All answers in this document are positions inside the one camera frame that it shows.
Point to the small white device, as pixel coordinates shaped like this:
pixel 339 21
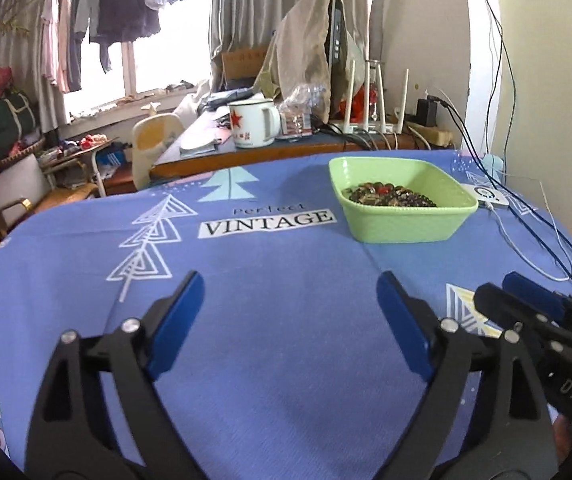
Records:
pixel 485 195

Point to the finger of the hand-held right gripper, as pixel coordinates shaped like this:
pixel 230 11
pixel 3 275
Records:
pixel 530 290
pixel 500 305

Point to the grey curtain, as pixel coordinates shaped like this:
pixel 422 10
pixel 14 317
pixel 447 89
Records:
pixel 16 40
pixel 246 0

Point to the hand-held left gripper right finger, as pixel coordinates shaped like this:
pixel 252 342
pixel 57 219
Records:
pixel 400 320

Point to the red packet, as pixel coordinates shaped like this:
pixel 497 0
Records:
pixel 360 102

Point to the light blue small object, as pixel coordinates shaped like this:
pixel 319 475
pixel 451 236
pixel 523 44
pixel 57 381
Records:
pixel 493 167

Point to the white enamel mug red star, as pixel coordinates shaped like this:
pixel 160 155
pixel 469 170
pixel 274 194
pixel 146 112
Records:
pixel 251 125

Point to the blue striped shoe box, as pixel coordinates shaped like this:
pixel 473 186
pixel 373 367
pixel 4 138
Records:
pixel 113 159

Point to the cluttered side table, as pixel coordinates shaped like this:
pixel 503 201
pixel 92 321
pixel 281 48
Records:
pixel 88 147

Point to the clear plastic bag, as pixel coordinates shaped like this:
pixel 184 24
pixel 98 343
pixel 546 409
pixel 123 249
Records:
pixel 301 105

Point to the beige power strip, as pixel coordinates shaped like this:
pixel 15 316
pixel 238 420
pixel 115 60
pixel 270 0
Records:
pixel 435 135

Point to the black power adapter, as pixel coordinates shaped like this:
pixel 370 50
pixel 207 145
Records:
pixel 425 112

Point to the row of hanging clothes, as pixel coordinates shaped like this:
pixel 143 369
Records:
pixel 126 5

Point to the green duffel bag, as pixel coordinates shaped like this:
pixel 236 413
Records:
pixel 3 125

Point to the beige cloth cover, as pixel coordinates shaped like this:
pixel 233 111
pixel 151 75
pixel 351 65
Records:
pixel 301 45

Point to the white case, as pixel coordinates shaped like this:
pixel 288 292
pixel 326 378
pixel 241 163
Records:
pixel 16 185

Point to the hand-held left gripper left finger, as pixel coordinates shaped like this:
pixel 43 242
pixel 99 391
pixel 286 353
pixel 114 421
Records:
pixel 181 320

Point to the blue printed tablecloth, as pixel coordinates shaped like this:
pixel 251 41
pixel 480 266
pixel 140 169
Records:
pixel 276 285

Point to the window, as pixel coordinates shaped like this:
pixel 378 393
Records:
pixel 176 50

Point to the cream chair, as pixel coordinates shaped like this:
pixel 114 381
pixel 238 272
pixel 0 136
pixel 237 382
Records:
pixel 151 140

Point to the green plastic basket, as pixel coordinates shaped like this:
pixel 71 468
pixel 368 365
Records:
pixel 400 225

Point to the white router with antennas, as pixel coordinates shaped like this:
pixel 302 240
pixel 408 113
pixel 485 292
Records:
pixel 365 127

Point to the cardboard box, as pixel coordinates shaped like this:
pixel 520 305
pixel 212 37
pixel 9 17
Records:
pixel 243 65

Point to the white paper stack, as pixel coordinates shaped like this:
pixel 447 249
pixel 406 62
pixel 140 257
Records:
pixel 198 142

